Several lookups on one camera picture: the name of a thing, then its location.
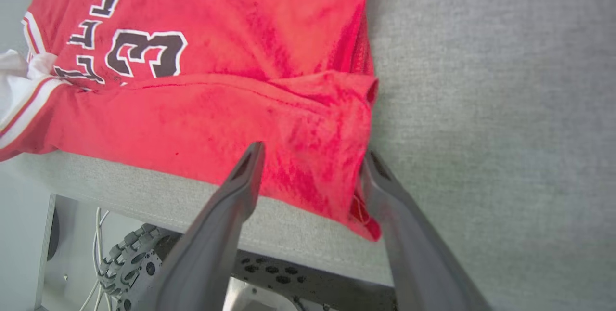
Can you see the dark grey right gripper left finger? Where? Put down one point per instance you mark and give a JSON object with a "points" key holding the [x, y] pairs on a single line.
{"points": [[207, 253]]}

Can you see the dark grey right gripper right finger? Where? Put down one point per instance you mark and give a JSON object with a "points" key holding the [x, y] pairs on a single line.
{"points": [[423, 258]]}

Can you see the red basketball jersey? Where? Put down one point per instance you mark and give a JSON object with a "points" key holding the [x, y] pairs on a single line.
{"points": [[216, 84]]}

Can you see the grey omni wheel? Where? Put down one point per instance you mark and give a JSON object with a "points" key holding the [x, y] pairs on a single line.
{"points": [[127, 263]]}

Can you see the white upright panel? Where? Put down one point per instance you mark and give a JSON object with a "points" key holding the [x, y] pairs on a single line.
{"points": [[44, 253]]}

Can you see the dark perforated robot base plate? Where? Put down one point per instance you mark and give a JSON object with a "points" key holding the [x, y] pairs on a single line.
{"points": [[308, 277]]}

